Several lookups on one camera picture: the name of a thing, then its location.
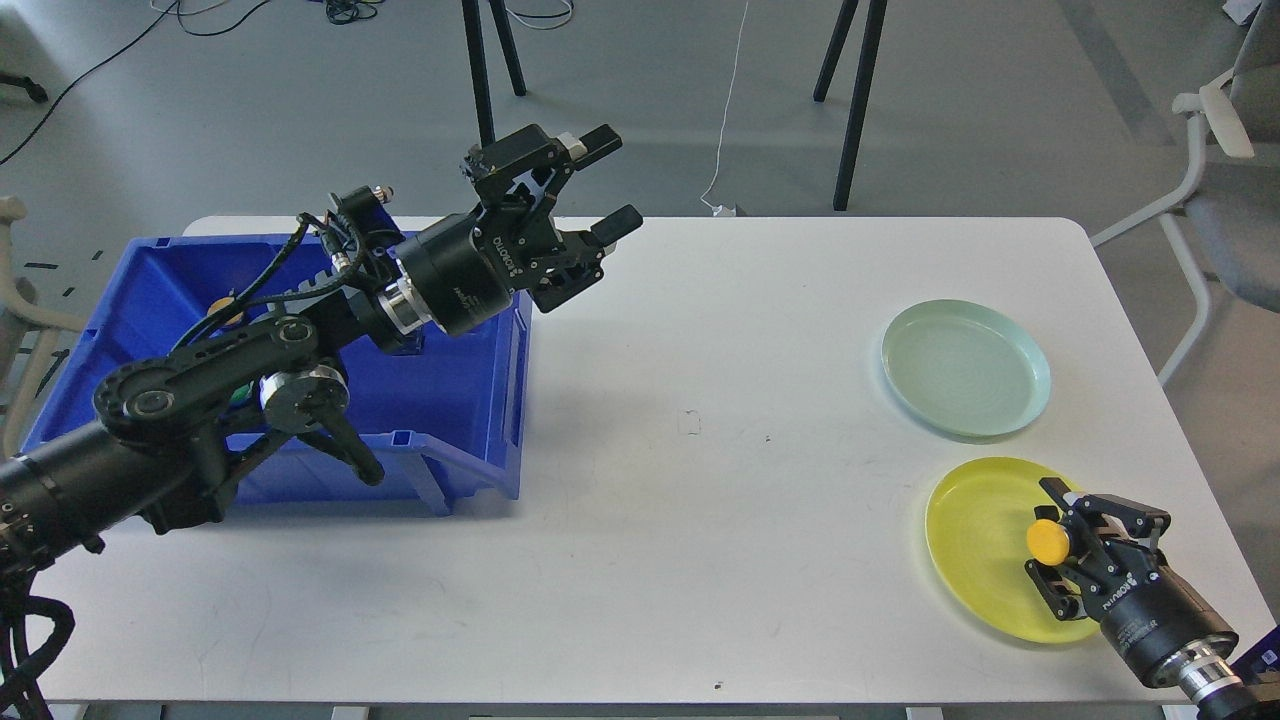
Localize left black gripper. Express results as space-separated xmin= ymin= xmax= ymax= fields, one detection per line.
xmin=385 ymin=124 xmax=644 ymax=337

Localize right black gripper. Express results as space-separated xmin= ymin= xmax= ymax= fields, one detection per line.
xmin=1024 ymin=477 xmax=1239 ymax=688

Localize yellow push button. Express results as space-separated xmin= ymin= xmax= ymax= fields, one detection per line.
xmin=205 ymin=295 xmax=246 ymax=331
xmin=1025 ymin=518 xmax=1073 ymax=568

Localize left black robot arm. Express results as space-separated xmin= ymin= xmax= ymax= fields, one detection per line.
xmin=3 ymin=124 xmax=643 ymax=719

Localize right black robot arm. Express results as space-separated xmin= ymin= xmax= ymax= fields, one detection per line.
xmin=1024 ymin=477 xmax=1277 ymax=719

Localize yellow plate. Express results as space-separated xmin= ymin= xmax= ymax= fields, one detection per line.
xmin=925 ymin=456 xmax=1100 ymax=644

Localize light green plate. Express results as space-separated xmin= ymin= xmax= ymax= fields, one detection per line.
xmin=879 ymin=299 xmax=1052 ymax=441

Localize left black stand legs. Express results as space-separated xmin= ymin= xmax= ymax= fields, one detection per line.
xmin=460 ymin=1 xmax=529 ymax=146

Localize black stand legs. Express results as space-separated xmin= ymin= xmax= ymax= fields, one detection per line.
xmin=460 ymin=1 xmax=529 ymax=146
xmin=812 ymin=1 xmax=890 ymax=211

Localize blue plastic bin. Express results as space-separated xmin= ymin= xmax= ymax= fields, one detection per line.
xmin=23 ymin=234 xmax=531 ymax=516

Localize grey office chair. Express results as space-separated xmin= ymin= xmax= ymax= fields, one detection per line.
xmin=1091 ymin=1 xmax=1279 ymax=384

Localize right black stand legs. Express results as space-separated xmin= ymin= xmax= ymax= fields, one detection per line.
xmin=812 ymin=1 xmax=890 ymax=211

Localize beige chair at left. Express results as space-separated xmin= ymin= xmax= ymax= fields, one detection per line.
xmin=1 ymin=196 xmax=87 ymax=457

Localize white cable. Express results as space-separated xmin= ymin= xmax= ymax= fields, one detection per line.
xmin=699 ymin=0 xmax=751 ymax=217

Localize black floor cables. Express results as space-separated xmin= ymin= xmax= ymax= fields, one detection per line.
xmin=0 ymin=0 xmax=576 ymax=167

